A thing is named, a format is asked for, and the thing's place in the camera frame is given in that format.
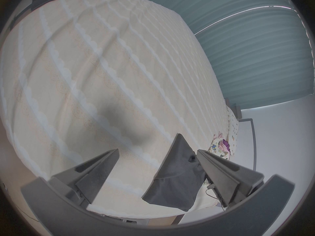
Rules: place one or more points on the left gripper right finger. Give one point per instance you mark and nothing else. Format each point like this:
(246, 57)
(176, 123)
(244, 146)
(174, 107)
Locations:
(226, 178)

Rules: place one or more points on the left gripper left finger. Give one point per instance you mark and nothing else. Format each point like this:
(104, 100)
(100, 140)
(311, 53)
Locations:
(93, 176)

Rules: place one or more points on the black T-shirt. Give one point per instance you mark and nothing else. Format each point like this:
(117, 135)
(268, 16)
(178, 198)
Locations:
(177, 178)

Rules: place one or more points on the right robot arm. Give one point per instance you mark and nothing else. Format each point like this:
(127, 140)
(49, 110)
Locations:
(217, 195)

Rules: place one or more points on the bed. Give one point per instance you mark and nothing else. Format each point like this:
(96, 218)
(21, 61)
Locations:
(98, 82)

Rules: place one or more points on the white printed garment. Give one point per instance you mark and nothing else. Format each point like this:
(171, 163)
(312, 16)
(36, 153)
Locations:
(216, 152)

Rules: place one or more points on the purple garment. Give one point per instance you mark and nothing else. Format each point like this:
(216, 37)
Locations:
(226, 144)

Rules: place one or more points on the pink garment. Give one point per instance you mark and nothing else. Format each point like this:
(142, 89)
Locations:
(219, 138)

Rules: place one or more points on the white printed pillow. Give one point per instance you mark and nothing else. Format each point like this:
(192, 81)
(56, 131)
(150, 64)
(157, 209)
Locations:
(232, 131)

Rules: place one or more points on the grey bedside table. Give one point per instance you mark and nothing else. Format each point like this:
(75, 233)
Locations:
(233, 108)

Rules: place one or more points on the blue-green curtain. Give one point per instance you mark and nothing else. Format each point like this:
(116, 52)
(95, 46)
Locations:
(265, 63)
(209, 6)

